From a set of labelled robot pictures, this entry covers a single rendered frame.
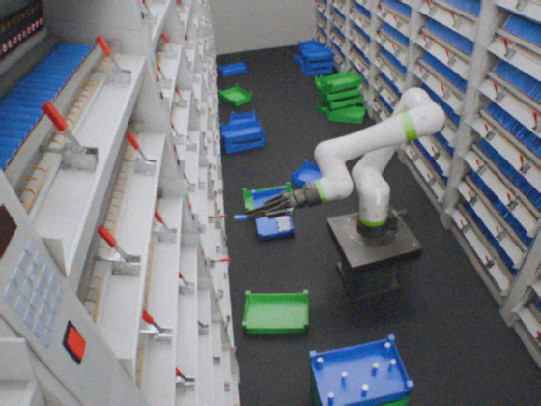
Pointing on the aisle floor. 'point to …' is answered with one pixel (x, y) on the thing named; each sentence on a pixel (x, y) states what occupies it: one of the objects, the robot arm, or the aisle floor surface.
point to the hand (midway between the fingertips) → (255, 214)
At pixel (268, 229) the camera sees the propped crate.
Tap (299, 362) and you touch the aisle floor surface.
